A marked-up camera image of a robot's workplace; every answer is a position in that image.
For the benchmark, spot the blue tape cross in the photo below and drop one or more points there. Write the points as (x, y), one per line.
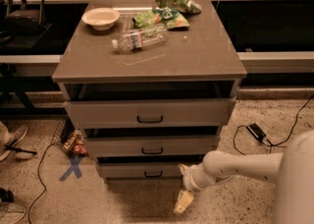
(73, 168)

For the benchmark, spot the white paper bowl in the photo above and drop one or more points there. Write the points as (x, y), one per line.
(100, 18)

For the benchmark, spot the grey drawer cabinet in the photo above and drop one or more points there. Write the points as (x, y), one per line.
(199, 62)

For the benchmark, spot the green chip bag rear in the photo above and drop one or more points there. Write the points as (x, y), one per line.
(184, 6)

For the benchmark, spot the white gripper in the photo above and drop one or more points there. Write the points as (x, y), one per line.
(190, 179)

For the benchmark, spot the black power adapter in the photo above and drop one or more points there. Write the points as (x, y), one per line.
(256, 131)

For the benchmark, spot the green chip bag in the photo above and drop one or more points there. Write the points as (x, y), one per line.
(184, 6)
(168, 16)

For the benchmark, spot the grey top drawer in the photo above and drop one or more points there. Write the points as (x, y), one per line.
(150, 113)

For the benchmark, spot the grey bottom drawer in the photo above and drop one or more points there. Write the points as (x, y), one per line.
(139, 170)

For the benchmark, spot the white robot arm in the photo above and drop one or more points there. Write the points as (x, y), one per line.
(291, 171)

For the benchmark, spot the grey sneaker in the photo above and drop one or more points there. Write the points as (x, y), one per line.
(8, 138)

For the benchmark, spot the green chip bag front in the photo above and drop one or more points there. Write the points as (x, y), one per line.
(168, 16)

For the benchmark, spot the black wire basket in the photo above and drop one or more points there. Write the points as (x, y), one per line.
(63, 131)

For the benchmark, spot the snack packets on floor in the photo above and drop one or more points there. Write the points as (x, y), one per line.
(74, 143)

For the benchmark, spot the grey drawer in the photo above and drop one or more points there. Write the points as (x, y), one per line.
(139, 170)
(126, 147)
(150, 113)

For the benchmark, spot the black chair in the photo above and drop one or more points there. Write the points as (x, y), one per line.
(23, 26)

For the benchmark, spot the grey middle drawer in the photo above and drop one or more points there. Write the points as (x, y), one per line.
(126, 147)

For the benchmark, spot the clear plastic water bottle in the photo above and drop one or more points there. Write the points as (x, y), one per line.
(138, 38)

